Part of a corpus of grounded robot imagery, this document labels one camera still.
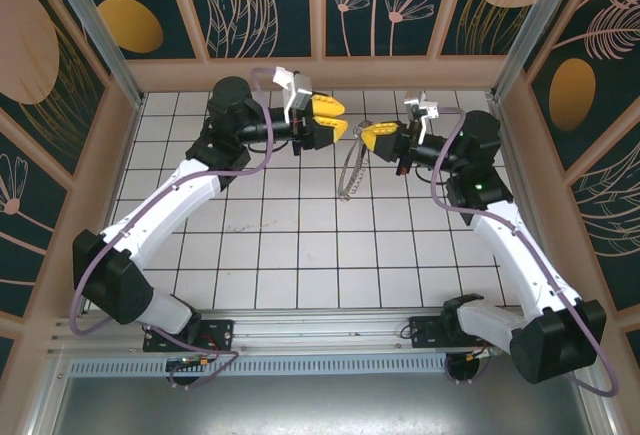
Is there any silver keyring chain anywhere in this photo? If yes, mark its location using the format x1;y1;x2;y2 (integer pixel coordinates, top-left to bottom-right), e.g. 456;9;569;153
338;119;374;202

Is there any green circuit board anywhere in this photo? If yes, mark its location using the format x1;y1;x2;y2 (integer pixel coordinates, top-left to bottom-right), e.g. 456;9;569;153
167;354;214;371

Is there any grey metal plate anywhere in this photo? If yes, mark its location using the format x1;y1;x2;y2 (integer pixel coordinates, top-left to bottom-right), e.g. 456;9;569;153
49;374;601;435

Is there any aluminium side rail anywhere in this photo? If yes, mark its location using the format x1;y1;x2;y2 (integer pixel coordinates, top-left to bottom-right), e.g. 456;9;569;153
487;97;621;435

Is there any aluminium frame post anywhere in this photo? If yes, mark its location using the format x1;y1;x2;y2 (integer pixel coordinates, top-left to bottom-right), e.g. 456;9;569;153
39;0;146;109
489;0;599;104

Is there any aluminium mounting rail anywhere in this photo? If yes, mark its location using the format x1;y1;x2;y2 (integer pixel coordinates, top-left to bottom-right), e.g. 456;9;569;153
47;307;506;356

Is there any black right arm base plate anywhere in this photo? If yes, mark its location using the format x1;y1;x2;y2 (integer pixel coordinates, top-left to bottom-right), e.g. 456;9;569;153
408;315;451;351

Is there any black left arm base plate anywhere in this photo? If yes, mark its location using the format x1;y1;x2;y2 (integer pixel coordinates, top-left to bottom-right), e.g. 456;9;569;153
143;319;236;354

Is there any grey slotted cable duct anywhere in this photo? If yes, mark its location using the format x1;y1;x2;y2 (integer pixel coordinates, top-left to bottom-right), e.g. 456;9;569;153
69;357;451;376

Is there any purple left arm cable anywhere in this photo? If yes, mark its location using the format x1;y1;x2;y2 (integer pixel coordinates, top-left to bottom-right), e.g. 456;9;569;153
71;67;279;392

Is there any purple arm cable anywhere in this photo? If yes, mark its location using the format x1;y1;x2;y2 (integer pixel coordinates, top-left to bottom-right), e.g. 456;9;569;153
430;106;620;399
71;67;279;392

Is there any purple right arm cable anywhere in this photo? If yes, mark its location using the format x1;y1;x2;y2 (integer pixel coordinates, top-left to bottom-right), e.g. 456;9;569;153
430;106;620;399

